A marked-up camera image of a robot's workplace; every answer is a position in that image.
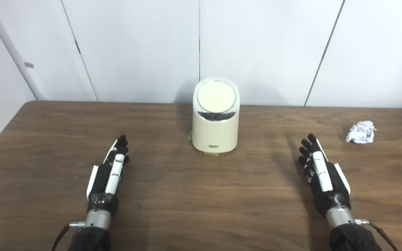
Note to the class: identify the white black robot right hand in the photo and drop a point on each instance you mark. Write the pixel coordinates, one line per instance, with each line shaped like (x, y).
(326, 190)

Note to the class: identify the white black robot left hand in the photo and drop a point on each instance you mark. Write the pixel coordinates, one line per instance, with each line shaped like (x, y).
(100, 181)

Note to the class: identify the white paper ball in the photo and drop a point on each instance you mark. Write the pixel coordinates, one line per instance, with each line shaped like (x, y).
(360, 132)

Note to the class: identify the cream-colored bin body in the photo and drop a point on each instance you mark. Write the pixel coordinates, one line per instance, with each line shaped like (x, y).
(215, 136)

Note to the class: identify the cream round bin lid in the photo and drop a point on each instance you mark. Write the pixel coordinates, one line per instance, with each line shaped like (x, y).
(216, 97)

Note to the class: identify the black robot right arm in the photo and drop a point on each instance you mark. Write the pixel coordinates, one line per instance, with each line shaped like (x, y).
(352, 238)

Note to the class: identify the yellowish tape tab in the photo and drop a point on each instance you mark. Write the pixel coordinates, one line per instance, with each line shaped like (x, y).
(190, 136)
(210, 154)

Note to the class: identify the black panel hinge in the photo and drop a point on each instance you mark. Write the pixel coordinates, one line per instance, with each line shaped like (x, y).
(78, 47)

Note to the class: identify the grey wall label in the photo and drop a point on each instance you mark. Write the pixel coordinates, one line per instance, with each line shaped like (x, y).
(29, 65)

